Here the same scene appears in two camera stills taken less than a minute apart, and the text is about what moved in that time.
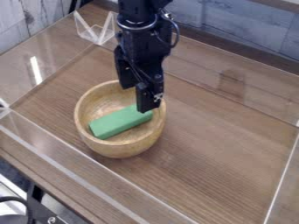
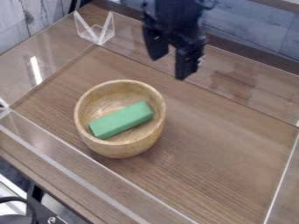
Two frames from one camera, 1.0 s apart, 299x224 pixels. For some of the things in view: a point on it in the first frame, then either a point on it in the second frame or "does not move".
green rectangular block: (118, 122) does not move
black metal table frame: (49, 210) does not move
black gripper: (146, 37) -> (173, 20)
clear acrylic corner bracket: (98, 33) does not move
